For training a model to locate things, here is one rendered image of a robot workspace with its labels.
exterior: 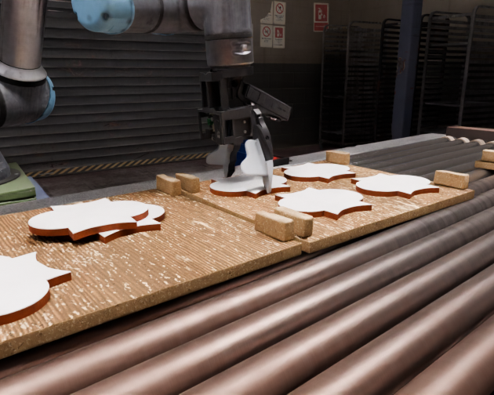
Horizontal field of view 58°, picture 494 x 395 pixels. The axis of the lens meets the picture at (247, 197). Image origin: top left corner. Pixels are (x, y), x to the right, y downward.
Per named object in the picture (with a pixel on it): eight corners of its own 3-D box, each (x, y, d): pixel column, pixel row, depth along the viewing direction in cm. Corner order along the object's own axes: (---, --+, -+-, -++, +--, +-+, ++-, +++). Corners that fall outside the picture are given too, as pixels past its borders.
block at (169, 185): (155, 190, 79) (154, 174, 78) (165, 188, 80) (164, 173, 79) (172, 197, 74) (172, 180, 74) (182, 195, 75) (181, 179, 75)
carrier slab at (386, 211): (171, 194, 82) (171, 186, 81) (326, 166, 106) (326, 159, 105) (309, 254, 55) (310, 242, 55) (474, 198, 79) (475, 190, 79)
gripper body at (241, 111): (200, 143, 76) (192, 70, 73) (240, 135, 81) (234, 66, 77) (225, 150, 71) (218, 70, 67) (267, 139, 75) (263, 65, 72)
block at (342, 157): (325, 161, 103) (325, 150, 103) (330, 161, 104) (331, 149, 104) (344, 165, 99) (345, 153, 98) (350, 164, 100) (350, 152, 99)
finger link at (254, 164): (246, 200, 73) (226, 147, 73) (274, 191, 76) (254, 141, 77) (256, 195, 70) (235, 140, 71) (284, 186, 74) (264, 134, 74)
